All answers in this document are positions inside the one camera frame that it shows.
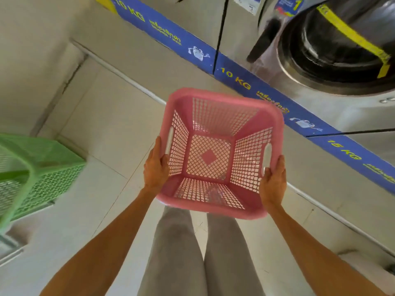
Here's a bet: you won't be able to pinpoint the person's right hand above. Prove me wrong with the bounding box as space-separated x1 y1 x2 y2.
259 155 287 215

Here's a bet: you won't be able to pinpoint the person's right forearm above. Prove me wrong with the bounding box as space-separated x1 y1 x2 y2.
268 204 390 296

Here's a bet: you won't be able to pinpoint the blue label strip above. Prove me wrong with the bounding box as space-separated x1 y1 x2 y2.
109 0 216 75
307 134 395 195
214 62 341 137

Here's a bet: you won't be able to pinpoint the green plastic laundry basket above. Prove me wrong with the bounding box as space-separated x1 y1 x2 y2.
0 133 87 235

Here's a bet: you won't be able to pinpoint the round washing machine door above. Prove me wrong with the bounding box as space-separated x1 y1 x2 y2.
276 0 395 96

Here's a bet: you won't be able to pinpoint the person's grey trousers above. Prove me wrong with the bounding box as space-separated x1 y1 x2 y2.
137 206 266 296

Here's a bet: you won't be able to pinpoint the blue sticker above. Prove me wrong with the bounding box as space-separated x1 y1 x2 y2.
275 0 306 17

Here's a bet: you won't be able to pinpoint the yellow tape strip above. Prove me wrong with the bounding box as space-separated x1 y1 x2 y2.
316 4 392 79

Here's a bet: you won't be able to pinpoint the person's left forearm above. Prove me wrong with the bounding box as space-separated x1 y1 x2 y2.
39 187 157 296

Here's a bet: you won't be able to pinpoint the white sticker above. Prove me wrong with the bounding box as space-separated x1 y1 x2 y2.
234 0 263 15

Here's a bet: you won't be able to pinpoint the pink plastic laundry basket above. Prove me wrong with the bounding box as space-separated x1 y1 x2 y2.
155 87 285 220

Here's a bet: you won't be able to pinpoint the silver front-load washing machine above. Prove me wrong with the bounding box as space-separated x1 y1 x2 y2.
213 0 395 137
108 0 230 74
307 129 395 194

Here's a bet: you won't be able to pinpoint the person's left hand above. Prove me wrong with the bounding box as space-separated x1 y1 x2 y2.
143 136 170 196

